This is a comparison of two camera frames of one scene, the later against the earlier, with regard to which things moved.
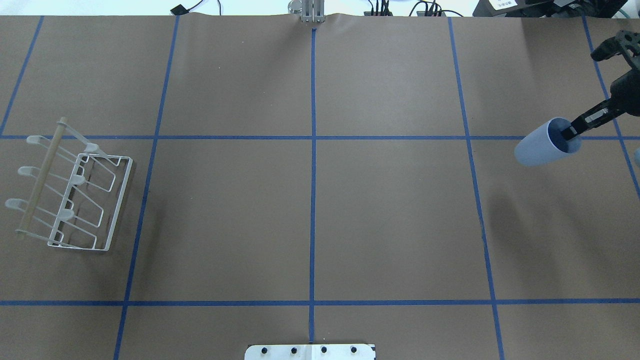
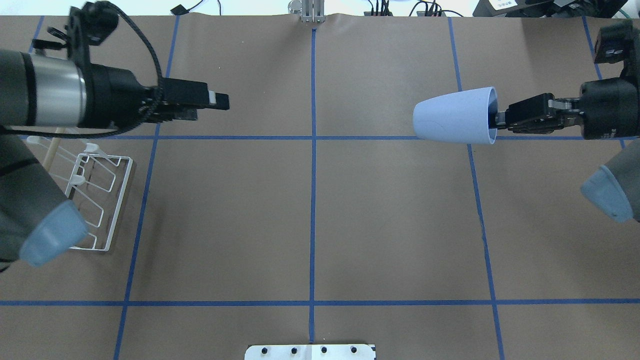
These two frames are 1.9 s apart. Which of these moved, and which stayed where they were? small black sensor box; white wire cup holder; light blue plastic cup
Moved: light blue plastic cup
Stayed: white wire cup holder; small black sensor box
